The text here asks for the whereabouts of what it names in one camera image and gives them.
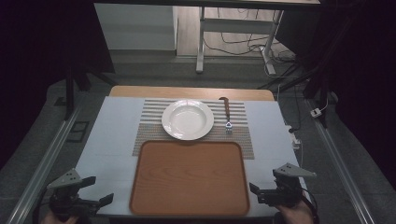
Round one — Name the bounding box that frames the white plug adapter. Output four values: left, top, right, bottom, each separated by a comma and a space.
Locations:
309, 106, 323, 119

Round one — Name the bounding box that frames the black floor cable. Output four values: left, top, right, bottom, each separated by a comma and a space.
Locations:
204, 8, 297, 64

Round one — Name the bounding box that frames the white deep plate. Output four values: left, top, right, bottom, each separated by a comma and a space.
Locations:
161, 98, 215, 141

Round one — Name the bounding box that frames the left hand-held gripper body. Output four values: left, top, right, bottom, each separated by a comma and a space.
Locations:
46, 168, 102, 222

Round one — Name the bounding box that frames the fork with brown handle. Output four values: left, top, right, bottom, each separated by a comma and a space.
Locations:
219, 96, 234, 135

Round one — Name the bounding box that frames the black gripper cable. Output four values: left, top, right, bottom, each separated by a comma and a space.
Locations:
300, 186, 320, 224

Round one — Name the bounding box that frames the person's left hand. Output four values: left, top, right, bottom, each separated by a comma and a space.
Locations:
40, 212, 79, 224

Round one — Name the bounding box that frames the white table cover sheet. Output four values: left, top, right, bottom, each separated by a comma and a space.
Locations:
75, 95, 308, 218

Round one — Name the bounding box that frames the aluminium floor rail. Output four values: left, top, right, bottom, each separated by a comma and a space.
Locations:
312, 119, 376, 224
6, 104, 82, 224

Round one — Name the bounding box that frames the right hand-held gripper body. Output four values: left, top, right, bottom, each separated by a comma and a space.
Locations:
257, 162, 318, 208

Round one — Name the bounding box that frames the person's right hand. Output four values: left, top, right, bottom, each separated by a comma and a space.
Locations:
276, 199, 315, 224

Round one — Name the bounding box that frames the white cabinet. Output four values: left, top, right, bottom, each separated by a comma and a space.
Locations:
93, 3, 178, 51

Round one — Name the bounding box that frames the white power strip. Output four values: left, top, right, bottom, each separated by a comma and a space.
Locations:
285, 124, 303, 151

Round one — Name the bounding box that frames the black tripod stand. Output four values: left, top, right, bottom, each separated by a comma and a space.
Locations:
63, 60, 118, 121
257, 18, 335, 129

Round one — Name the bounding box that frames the brown wooden tray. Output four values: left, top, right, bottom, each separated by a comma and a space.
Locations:
128, 140, 251, 217

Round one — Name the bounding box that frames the striped woven placemat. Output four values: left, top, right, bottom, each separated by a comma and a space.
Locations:
132, 98, 256, 161

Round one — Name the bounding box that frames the white desk frame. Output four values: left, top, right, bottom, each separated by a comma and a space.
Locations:
195, 6, 285, 76

